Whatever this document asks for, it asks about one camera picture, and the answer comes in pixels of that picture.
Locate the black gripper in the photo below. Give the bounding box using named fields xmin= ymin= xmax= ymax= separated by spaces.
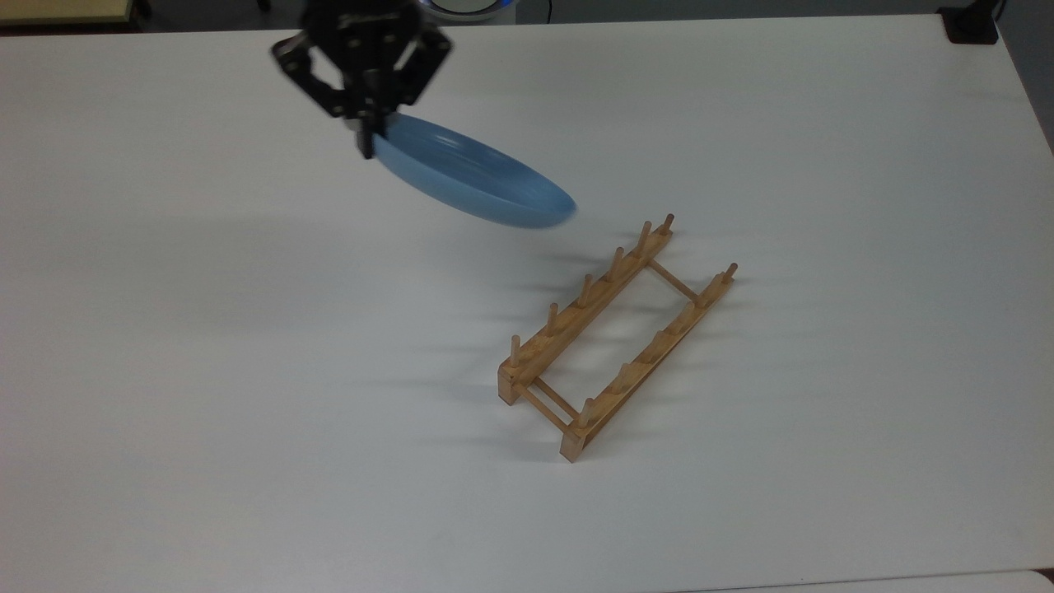
xmin=271 ymin=0 xmax=455 ymax=160

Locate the blue round plate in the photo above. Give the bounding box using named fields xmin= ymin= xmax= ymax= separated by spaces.
xmin=372 ymin=113 xmax=578 ymax=231

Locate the wooden plate rack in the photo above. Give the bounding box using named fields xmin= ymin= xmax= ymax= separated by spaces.
xmin=497 ymin=212 xmax=740 ymax=465

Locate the yellow wooden desk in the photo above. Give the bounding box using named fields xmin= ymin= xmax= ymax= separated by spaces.
xmin=0 ymin=0 xmax=138 ymax=28

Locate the black stand base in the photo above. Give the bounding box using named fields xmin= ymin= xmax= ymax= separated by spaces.
xmin=938 ymin=0 xmax=1007 ymax=45

